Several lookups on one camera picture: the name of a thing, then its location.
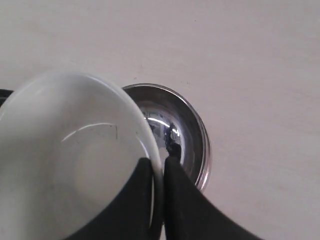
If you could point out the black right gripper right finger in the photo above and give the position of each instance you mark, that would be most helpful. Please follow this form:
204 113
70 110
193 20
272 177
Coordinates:
189 215

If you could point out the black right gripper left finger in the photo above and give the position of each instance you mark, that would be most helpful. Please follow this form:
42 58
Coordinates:
127 217

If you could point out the dimpled steel bowl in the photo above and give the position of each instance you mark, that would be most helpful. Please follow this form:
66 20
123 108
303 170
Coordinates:
177 128

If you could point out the white ceramic bowl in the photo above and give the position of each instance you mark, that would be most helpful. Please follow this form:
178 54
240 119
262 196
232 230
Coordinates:
69 142

